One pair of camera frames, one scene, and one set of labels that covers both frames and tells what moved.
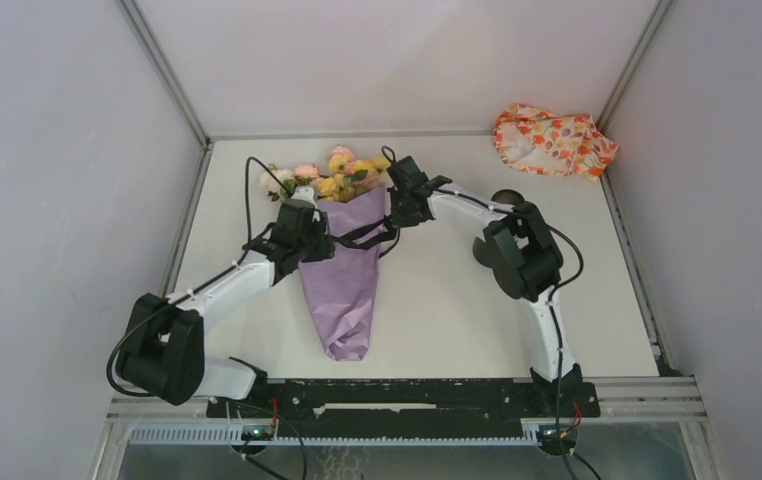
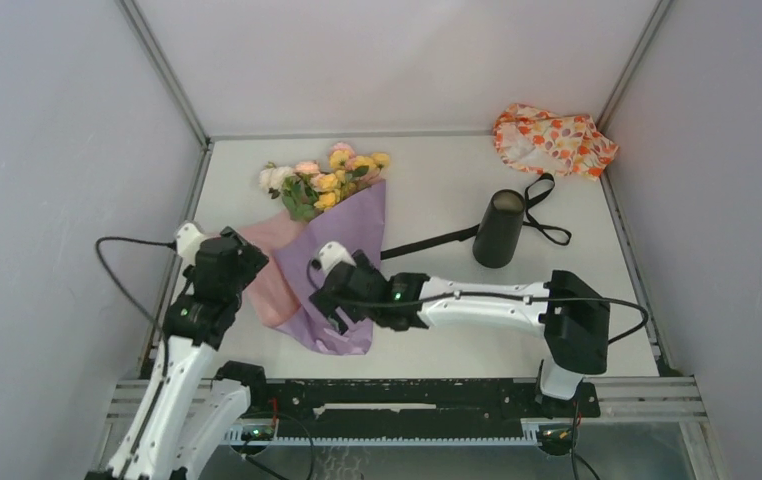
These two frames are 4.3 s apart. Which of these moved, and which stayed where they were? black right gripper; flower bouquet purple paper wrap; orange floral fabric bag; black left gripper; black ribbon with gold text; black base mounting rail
Moved: black ribbon with gold text; flower bouquet purple paper wrap; black left gripper; black right gripper
Stayed: orange floral fabric bag; black base mounting rail
